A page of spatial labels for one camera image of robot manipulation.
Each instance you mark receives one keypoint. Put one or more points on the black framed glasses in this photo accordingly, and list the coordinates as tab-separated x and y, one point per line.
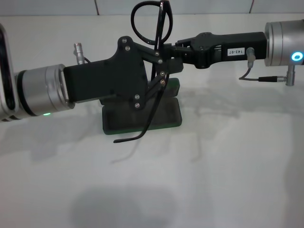
158	28

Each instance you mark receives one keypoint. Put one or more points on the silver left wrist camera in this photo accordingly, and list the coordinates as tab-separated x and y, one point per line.
6	71

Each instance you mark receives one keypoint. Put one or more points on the green glasses case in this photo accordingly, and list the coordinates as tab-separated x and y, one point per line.
166	118

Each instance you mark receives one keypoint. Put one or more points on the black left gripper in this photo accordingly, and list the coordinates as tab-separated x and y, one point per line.
107	78

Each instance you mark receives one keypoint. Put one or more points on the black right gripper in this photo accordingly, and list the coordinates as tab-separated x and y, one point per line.
237	42

